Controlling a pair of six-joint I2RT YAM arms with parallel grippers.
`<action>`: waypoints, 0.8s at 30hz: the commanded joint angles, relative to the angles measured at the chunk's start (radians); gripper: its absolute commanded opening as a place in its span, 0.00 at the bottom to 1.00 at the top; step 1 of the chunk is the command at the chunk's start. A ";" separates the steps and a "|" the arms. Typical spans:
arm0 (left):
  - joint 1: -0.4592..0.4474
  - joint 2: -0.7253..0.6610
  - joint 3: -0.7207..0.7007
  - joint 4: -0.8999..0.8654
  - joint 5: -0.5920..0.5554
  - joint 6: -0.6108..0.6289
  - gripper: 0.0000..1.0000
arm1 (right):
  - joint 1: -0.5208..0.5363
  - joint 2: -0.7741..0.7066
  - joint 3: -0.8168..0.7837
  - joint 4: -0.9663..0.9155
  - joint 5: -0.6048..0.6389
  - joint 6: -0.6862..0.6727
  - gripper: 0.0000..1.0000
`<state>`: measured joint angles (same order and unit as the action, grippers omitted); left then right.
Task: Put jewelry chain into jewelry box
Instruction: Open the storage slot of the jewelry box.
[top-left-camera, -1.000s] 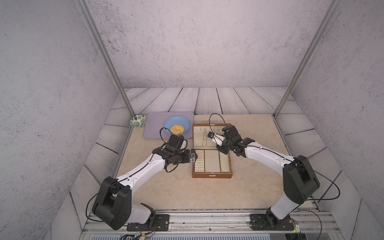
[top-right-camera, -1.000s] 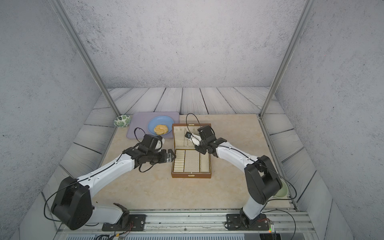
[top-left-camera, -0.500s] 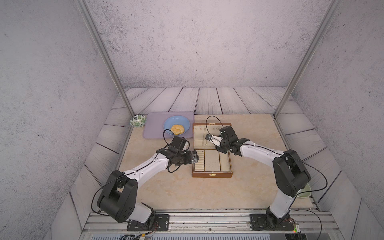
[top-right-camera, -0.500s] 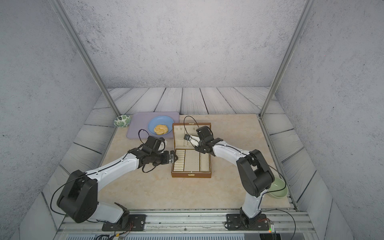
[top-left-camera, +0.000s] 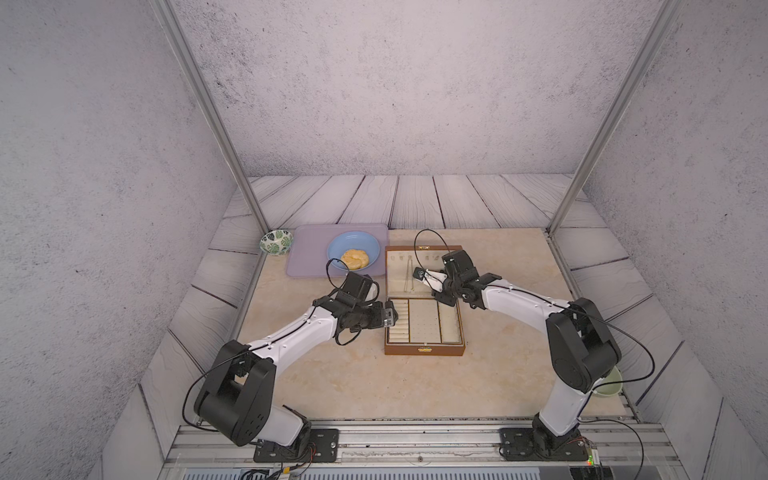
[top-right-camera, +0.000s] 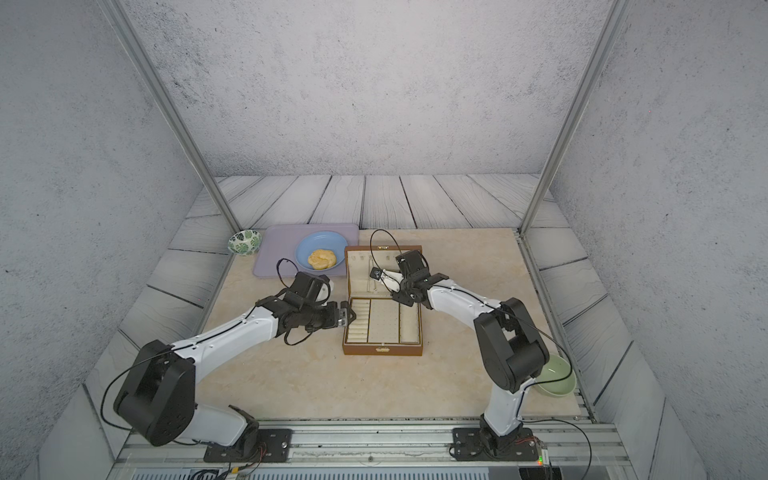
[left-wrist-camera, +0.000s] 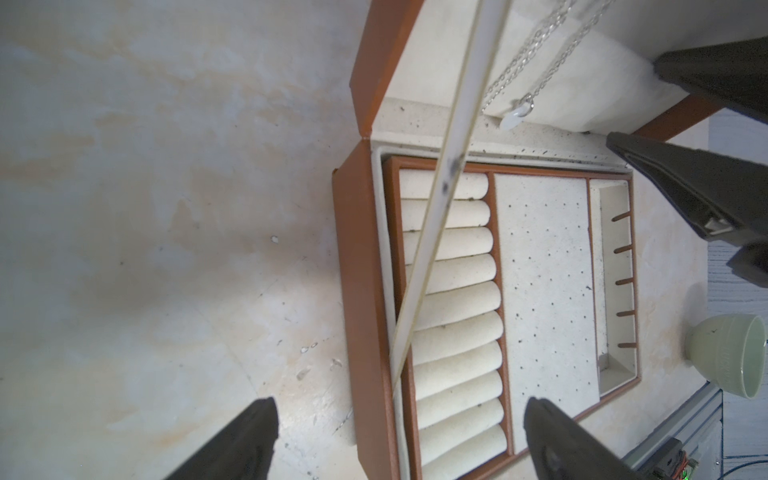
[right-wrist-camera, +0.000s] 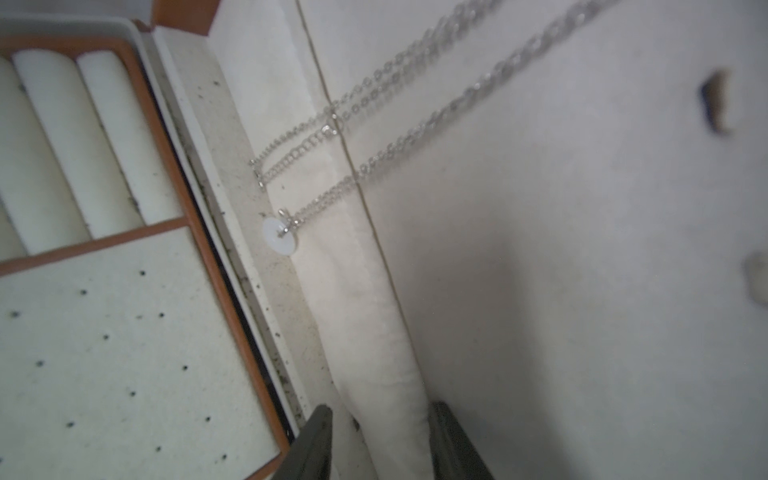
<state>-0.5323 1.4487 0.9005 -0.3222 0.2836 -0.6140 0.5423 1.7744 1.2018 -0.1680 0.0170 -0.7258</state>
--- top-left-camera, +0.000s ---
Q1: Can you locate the brown jewelry box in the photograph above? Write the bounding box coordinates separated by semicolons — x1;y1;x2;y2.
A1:
384;245;466;357

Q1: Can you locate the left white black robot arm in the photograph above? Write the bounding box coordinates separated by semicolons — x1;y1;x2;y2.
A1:
193;272;398;456

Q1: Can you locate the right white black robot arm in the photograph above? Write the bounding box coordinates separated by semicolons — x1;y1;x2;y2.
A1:
413;250;622;437

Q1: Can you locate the yellow pastry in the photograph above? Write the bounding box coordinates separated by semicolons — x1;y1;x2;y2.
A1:
340;249;370;271

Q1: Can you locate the blue plate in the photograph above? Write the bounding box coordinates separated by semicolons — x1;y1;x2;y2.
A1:
326;231;382;275

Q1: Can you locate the green leaf patterned bowl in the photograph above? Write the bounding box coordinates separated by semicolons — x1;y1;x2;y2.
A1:
259;229;294;256

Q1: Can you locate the pale green bowl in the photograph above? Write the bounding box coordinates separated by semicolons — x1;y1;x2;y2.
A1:
593;366;624;398

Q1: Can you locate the left camera black cable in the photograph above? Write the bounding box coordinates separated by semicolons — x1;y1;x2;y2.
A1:
325;257;352;290

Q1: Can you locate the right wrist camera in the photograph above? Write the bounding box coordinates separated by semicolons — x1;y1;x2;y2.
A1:
412;267;448;292

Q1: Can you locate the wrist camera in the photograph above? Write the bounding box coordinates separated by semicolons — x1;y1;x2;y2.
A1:
412;267;448;292
383;300;398;328

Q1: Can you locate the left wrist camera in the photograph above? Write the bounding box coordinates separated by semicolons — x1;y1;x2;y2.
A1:
383;300;398;328

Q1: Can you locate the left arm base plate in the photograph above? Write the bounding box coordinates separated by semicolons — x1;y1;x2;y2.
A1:
253;428;340;464

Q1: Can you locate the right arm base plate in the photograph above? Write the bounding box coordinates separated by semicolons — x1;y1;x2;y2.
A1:
499;427;591;462

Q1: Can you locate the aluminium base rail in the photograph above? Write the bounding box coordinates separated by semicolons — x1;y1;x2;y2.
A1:
160;418;687;479

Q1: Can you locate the left aluminium frame post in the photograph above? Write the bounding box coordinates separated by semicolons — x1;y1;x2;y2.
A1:
151;0;269;233

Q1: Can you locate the aluminium frame post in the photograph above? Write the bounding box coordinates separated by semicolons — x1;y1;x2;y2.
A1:
151;0;269;233
546;0;682;239

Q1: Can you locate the right aluminium frame post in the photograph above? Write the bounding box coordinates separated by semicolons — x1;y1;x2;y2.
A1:
546;0;682;239

